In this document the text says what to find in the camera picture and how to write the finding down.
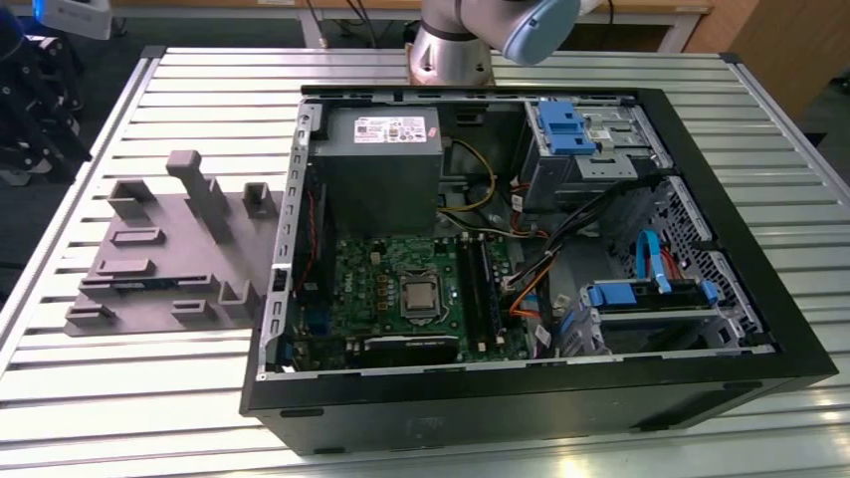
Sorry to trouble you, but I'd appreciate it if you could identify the gray parts rack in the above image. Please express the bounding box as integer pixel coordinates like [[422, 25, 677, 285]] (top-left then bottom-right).
[[65, 148, 285, 341]]

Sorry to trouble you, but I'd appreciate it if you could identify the gray power supply unit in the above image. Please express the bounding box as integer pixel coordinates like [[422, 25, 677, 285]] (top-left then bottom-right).
[[312, 105, 445, 240]]

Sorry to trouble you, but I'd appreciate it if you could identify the green motherboard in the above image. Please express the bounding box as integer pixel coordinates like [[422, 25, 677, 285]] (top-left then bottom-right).
[[295, 234, 541, 367]]

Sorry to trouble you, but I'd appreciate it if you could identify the CPU socket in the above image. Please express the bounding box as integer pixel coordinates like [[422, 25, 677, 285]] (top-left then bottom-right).
[[390, 267, 454, 329]]

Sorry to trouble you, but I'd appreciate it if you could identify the silver CPU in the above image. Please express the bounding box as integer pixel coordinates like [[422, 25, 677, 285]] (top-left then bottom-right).
[[398, 282, 444, 313]]

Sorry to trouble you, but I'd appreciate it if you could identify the black graphics card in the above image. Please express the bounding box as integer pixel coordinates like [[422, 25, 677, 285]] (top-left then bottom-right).
[[345, 333, 462, 369]]

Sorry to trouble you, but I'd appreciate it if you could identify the blue drive latch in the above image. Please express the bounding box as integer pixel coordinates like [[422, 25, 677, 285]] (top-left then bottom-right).
[[538, 101, 597, 156]]

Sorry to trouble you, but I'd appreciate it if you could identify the metal drive cage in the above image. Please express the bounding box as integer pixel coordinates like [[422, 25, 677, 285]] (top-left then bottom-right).
[[521, 97, 673, 213]]

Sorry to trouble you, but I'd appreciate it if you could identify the black open PC case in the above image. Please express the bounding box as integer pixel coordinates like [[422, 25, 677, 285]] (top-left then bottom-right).
[[237, 83, 840, 455]]

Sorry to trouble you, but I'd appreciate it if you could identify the hard disk in blue carrier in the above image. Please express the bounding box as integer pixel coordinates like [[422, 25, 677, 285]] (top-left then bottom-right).
[[582, 278, 720, 315]]

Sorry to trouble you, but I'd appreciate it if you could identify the white-legged wooden desk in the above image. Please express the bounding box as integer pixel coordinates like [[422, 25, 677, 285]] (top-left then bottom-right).
[[291, 0, 716, 54]]

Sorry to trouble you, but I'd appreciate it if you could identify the metal disk bay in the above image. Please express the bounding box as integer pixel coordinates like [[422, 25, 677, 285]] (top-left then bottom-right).
[[556, 293, 759, 358]]

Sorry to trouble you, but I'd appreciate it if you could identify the wooden cabinet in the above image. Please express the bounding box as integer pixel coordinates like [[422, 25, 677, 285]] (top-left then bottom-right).
[[690, 0, 850, 120]]

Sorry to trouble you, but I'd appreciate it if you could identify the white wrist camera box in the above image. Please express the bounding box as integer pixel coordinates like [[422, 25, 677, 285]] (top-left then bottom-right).
[[31, 0, 115, 41]]

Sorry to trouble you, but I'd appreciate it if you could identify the yellow wire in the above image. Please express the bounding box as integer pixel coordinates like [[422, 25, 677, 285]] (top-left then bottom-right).
[[437, 138, 500, 215]]

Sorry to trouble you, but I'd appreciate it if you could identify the orange wire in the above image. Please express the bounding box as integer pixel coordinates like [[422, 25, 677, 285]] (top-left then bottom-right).
[[508, 282, 554, 320]]

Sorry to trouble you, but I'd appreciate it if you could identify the black cable bundle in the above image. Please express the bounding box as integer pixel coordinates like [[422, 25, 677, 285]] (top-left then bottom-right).
[[504, 176, 666, 295]]

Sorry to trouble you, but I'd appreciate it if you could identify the blue flat wire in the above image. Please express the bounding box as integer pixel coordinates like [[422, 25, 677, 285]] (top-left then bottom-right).
[[636, 229, 673, 293]]

